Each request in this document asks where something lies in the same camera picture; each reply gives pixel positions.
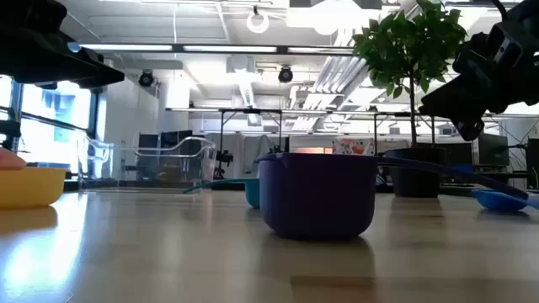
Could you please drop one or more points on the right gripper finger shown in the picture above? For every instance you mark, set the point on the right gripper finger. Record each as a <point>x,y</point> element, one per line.
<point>469,129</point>
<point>459,99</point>

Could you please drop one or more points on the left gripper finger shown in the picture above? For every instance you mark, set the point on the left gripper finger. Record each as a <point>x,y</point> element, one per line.
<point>101,76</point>

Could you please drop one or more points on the blue measuring cup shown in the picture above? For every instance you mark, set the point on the blue measuring cup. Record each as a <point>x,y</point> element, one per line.
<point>499,201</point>

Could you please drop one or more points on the orange measuring cup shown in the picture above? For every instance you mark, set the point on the orange measuring cup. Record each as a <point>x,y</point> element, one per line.
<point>9,161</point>

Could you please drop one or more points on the yellow measuring cup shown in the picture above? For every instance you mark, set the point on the yellow measuring cup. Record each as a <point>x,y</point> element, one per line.
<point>29,187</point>

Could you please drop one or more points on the purple measuring cup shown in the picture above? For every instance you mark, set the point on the purple measuring cup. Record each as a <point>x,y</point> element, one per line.
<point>316,198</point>

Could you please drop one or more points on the teal measuring cup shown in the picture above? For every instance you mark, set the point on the teal measuring cup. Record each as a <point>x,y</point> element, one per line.
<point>252,193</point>

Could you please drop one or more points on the clear plastic basket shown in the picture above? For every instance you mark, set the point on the clear plastic basket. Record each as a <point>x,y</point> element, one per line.
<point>198,168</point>

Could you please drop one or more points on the dark computer monitor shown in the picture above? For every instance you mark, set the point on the dark computer monitor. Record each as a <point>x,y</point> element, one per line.
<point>493,150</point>

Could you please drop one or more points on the black ceiling spotlight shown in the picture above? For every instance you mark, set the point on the black ceiling spotlight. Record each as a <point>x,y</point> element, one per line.
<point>146,79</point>
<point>285,75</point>

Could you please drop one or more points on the green leafy plant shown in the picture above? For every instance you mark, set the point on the green leafy plant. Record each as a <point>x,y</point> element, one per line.
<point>404,46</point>

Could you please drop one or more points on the black plant pot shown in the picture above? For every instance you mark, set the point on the black plant pot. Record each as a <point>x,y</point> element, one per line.
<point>414,183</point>

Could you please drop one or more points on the white orange patterned cloth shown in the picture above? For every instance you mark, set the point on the white orange patterned cloth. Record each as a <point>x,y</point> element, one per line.
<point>353,146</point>

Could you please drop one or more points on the white cloth cover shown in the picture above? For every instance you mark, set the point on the white cloth cover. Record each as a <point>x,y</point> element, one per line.
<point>252,155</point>

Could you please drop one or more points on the black background rig frame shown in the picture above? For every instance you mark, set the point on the black background rig frame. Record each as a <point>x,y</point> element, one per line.
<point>222,130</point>
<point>375,130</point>

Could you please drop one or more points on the black aluminium table frame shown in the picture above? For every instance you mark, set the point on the black aluminium table frame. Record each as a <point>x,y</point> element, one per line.
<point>72,186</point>

